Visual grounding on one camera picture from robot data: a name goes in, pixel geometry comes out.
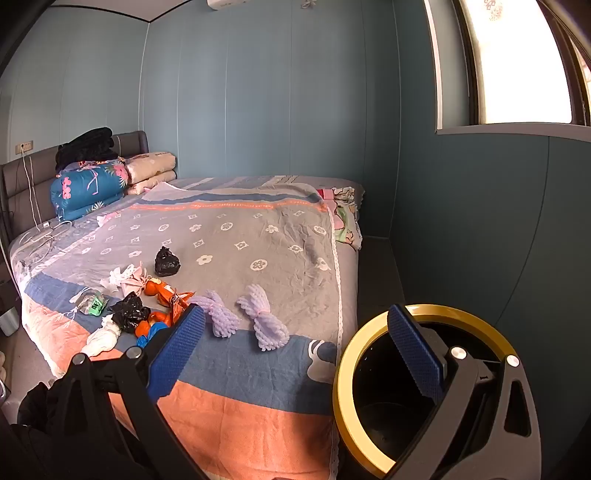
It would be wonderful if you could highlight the white and pink tissue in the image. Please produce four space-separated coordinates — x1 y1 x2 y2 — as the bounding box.
100 262 148 296

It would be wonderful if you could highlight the white paper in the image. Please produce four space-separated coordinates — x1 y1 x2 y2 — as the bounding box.
83 314 123 357

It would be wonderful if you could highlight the blue floral folded quilt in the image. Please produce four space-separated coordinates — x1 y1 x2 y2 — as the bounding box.
50 159 130 222

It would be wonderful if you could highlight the purple foam net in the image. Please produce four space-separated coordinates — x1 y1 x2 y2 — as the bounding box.
187 290 242 340
237 285 291 352

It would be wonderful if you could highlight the dark cloth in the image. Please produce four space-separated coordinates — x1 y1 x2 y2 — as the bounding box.
9 381 61 480

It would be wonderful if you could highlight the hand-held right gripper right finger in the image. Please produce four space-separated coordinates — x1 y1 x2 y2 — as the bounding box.
383 303 542 480

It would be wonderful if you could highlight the white charging cable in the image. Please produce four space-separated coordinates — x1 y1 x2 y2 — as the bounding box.
18 150 75 268

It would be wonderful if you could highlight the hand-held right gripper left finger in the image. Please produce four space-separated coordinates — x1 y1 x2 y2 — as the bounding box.
51 305 211 480

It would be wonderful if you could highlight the bed with patterned blanket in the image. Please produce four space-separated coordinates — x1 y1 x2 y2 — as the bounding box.
9 175 365 480

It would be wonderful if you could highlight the cartoon printed cloth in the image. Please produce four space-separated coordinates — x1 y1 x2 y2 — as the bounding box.
316 186 365 251

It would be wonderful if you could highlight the orange plastic wrapper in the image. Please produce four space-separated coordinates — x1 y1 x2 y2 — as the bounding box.
143 278 195 324

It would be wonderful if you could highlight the black folded clothing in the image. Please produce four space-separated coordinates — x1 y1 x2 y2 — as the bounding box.
55 127 120 174

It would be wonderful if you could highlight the black bin with yellow rim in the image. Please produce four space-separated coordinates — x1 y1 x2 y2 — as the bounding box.
332 303 529 480

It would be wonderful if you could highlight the blue plastic scrap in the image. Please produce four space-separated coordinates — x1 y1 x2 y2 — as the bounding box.
136 323 169 349

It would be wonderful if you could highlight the cream folded quilt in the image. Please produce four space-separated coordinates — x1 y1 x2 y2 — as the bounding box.
124 152 178 195

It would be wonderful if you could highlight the grey upholstered headboard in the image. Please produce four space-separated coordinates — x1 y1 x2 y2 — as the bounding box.
0 130 149 245

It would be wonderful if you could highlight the window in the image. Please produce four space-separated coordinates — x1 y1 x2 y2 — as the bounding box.
425 0 591 136

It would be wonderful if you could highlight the small pale waste bin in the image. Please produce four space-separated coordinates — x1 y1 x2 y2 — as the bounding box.
0 308 20 337

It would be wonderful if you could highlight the green snack packet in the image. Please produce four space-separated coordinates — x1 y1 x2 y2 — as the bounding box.
74 290 109 317

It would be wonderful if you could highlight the small knotted black plastic bag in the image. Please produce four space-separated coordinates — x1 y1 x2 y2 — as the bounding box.
154 246 182 277

